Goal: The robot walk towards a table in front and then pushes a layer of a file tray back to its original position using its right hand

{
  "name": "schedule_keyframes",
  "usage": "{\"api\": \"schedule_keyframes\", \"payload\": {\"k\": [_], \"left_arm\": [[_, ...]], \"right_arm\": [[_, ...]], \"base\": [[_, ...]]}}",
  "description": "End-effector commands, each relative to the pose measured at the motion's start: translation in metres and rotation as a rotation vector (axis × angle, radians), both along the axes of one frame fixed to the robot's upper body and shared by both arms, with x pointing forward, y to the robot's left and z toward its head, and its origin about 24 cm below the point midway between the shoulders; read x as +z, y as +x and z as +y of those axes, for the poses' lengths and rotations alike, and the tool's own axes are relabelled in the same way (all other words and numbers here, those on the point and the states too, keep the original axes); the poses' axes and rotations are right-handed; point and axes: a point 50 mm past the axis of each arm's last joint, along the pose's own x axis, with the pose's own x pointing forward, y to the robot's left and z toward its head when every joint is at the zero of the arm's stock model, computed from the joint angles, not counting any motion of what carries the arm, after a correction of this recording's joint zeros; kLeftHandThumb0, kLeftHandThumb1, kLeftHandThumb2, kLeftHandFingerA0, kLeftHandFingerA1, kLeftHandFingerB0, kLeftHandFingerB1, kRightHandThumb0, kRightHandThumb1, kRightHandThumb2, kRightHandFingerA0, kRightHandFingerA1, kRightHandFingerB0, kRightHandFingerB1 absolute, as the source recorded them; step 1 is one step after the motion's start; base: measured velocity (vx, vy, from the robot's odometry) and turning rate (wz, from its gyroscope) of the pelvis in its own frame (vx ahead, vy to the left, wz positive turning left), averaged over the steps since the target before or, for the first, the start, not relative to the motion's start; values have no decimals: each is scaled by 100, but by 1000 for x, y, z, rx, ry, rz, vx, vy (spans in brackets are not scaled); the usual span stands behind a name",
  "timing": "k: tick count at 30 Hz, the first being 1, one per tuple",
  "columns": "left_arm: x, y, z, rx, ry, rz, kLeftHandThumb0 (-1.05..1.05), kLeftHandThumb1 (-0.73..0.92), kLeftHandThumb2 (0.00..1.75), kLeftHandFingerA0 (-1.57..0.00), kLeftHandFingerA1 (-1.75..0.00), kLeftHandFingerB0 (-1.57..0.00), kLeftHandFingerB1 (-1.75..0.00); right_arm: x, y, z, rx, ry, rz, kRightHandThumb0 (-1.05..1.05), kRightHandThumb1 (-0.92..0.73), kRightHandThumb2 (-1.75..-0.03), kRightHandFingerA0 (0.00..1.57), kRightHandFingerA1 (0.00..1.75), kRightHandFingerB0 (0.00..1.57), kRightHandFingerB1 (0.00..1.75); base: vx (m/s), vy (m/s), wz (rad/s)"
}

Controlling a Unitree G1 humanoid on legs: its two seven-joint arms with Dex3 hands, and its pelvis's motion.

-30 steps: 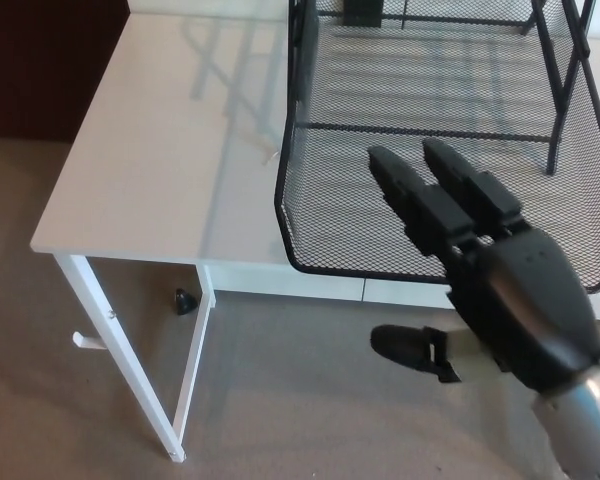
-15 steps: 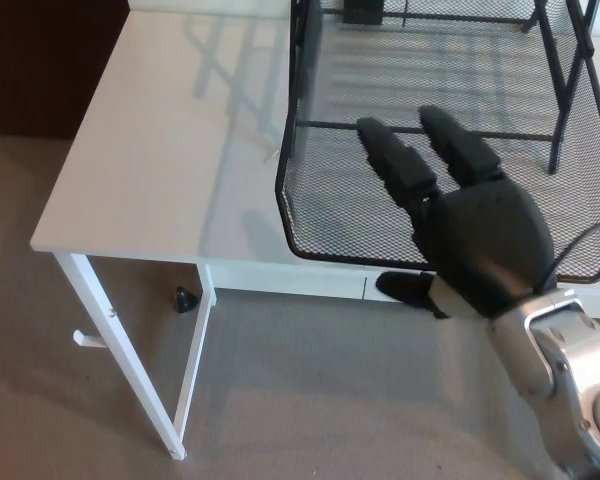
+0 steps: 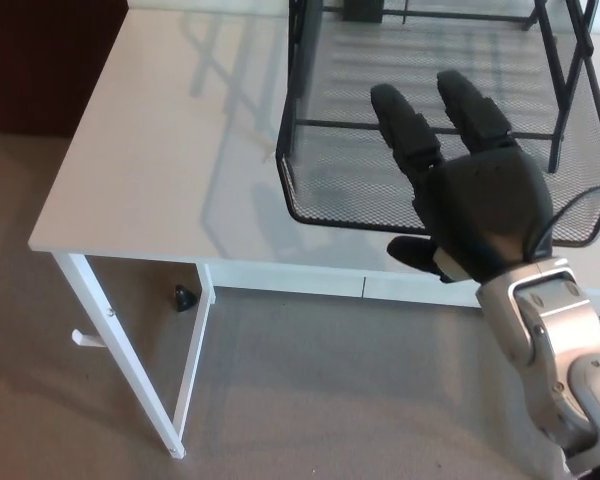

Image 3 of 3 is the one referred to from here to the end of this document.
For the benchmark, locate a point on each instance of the black metal file tray frame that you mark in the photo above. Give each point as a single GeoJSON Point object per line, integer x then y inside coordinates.
{"type": "Point", "coordinates": [340, 124]}

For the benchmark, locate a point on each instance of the black rectangular block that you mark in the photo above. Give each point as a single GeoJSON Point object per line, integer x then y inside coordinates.
{"type": "Point", "coordinates": [362, 10]}

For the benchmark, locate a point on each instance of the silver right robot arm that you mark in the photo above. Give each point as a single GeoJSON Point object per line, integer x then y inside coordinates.
{"type": "Point", "coordinates": [545, 320]}

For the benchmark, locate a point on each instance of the white metal table leg frame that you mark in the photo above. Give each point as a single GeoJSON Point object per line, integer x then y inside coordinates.
{"type": "Point", "coordinates": [97, 310]}

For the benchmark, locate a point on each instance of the small black cone object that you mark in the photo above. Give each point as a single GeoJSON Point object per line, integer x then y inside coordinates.
{"type": "Point", "coordinates": [184, 299]}

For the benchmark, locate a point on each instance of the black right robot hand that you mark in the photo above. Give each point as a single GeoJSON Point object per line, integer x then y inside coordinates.
{"type": "Point", "coordinates": [485, 205]}

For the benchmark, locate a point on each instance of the black mesh file tray layer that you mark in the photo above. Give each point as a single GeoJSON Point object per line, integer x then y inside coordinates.
{"type": "Point", "coordinates": [350, 190]}

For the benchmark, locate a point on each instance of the white hook on table leg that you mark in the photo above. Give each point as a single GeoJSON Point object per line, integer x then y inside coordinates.
{"type": "Point", "coordinates": [87, 340]}

